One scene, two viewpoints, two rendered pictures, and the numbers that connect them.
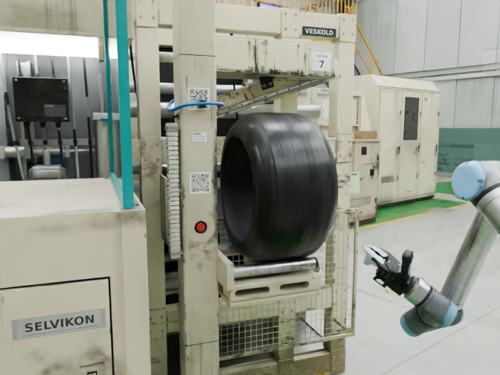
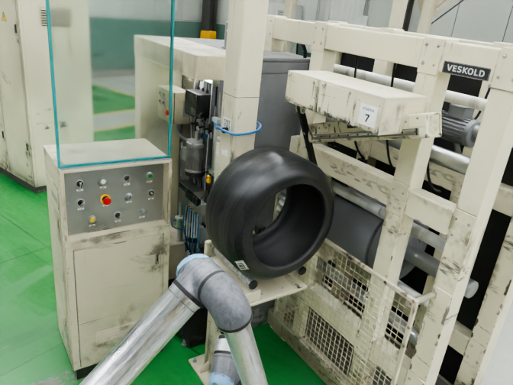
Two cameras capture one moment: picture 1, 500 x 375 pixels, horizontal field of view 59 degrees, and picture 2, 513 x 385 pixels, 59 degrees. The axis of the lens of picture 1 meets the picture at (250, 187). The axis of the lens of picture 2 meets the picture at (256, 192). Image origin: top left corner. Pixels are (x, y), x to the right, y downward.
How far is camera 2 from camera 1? 230 cm
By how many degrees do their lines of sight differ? 73
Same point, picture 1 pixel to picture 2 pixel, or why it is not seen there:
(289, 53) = (340, 99)
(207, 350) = not seen: hidden behind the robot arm
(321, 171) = (226, 210)
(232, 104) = (323, 134)
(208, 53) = (233, 95)
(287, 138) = (230, 175)
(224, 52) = (297, 88)
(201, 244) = not seen: hidden behind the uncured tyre
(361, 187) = not seen: outside the picture
